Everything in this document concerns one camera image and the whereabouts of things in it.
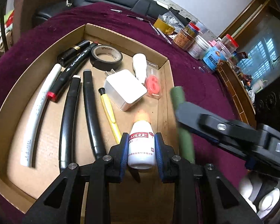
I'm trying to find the black art marker red bands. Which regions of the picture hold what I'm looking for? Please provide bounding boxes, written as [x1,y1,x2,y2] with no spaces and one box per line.
[47,41,99,102]

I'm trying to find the wooden counter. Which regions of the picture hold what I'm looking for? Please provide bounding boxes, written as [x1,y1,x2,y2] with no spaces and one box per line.
[216,63,257,129]

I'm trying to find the white plastic jar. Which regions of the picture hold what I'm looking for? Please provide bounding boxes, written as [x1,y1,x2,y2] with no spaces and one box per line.
[187,36,211,60]

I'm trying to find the black tape roll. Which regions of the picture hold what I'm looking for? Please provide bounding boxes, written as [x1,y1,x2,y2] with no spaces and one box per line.
[90,44,124,71]

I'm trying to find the pink candle packet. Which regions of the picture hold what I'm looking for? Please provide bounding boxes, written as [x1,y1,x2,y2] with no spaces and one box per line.
[145,62,162,98]

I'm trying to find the person's right hand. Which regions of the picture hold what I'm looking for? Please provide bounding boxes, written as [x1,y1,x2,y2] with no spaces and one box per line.
[238,175,280,218]

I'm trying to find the white plastic pipe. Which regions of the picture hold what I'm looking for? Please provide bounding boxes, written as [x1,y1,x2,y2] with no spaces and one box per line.
[20,63,62,168]

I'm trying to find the brown upholstered chair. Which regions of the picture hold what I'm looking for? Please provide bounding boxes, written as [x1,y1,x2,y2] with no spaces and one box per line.
[13,0,81,39]

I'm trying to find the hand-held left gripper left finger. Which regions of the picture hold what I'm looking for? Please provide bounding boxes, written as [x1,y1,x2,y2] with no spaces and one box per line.
[22,133,130,224]

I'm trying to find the black carved cabinet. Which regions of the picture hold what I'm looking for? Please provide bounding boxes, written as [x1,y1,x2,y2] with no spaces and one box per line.
[254,72,280,131]

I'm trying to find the green tube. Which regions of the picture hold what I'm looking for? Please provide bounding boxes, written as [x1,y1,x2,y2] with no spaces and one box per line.
[170,86,196,165]

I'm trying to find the yellow tape roll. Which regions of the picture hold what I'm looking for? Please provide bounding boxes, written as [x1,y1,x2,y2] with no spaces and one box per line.
[153,18,176,35]

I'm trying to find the black lipstick gold band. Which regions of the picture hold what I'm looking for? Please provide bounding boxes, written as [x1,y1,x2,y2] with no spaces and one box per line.
[57,40,91,67]

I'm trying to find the small white bottle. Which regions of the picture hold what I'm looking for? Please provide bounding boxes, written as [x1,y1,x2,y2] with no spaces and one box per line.
[133,54,147,84]

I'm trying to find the cardboard tray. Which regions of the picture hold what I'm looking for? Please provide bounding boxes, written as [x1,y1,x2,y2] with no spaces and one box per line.
[0,23,175,224]

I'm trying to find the yellow pen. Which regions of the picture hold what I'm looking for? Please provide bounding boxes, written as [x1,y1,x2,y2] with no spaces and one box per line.
[98,87,122,145]

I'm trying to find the clear jar red lid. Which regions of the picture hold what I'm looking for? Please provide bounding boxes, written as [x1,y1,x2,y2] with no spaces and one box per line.
[218,34,239,60]

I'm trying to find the white charger adapter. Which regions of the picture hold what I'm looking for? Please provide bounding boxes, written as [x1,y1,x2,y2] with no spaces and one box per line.
[104,69,148,112]

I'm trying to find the white glue bottle red label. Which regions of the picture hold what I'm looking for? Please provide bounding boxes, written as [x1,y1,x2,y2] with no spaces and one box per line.
[127,111,155,169]

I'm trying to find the black marker white cap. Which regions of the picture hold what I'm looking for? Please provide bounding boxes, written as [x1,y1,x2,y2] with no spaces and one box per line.
[59,75,82,169]

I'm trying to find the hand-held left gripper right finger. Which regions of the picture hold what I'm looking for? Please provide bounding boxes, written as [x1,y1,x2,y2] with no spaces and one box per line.
[154,133,263,224]

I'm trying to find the black pen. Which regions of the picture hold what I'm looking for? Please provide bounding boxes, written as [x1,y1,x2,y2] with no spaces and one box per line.
[127,15,150,22]

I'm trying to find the orange jar red lid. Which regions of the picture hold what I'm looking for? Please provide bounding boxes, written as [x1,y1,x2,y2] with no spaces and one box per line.
[173,23,200,51]

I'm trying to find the white pen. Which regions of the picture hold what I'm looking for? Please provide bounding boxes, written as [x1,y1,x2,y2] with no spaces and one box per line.
[157,27,172,45]

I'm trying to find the clear jar blue cartoon label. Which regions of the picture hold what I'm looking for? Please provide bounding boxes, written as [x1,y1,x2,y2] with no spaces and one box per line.
[202,40,227,73]

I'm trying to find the wooden door frame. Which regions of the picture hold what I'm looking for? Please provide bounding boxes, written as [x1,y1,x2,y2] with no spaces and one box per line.
[218,0,280,42]

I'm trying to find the thin silver pen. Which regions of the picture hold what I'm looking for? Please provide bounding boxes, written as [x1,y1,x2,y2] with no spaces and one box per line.
[149,21,160,35]

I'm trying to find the silver foil bag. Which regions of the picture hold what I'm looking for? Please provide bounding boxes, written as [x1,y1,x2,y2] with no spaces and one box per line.
[157,11,185,28]

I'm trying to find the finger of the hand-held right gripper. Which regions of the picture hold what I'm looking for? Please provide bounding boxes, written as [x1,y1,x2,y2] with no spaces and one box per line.
[176,101,259,150]

